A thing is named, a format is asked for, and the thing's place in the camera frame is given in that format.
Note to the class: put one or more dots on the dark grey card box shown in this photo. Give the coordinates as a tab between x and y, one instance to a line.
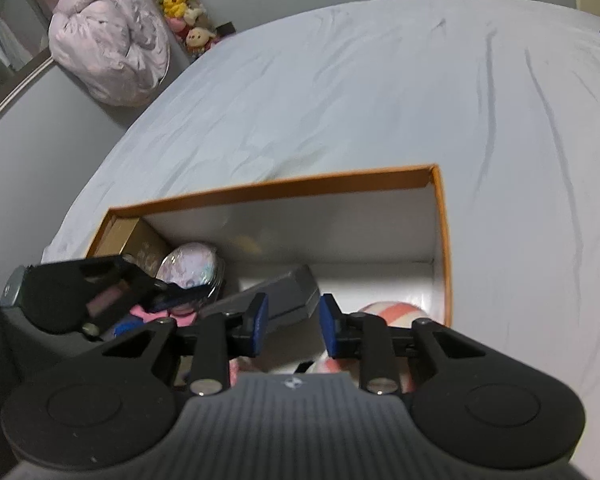
285	295

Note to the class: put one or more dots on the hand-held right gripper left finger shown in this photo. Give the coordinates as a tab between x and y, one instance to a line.
260	322

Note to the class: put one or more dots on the column of plush toys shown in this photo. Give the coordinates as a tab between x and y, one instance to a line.
180	5

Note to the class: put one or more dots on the orange cardboard box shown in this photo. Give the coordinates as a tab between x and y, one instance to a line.
330	220

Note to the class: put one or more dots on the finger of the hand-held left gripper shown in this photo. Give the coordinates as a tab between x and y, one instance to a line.
130	275

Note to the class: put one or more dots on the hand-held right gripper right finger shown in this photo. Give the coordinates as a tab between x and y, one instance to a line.
330	330

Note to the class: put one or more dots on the grey round object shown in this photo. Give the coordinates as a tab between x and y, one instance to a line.
11	287

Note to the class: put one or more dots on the window frame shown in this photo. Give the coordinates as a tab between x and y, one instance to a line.
10	25

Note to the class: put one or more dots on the round compact mirror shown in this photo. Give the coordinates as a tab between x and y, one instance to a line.
190	267

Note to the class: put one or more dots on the pink duvet bundle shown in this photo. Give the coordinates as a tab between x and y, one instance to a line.
110	40

